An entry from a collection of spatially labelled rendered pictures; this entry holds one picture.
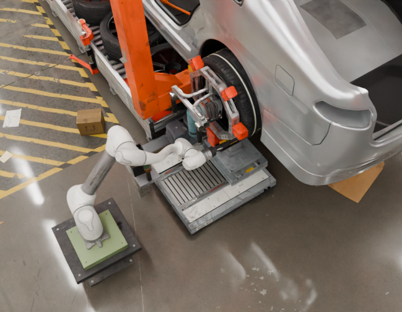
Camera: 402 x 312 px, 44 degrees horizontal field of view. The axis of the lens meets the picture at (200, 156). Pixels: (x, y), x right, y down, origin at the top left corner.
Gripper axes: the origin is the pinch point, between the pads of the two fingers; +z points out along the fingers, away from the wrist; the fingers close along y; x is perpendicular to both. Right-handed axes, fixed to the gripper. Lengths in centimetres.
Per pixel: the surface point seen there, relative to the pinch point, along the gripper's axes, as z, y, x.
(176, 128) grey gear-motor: -19, -53, 20
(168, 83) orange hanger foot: -14, -38, 56
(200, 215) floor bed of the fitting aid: -38, -32, -47
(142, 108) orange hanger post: -40, -43, 47
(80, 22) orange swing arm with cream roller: -31, -157, 139
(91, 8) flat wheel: -12, -171, 150
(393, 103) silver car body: 101, 52, -20
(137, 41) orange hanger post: -34, 1, 92
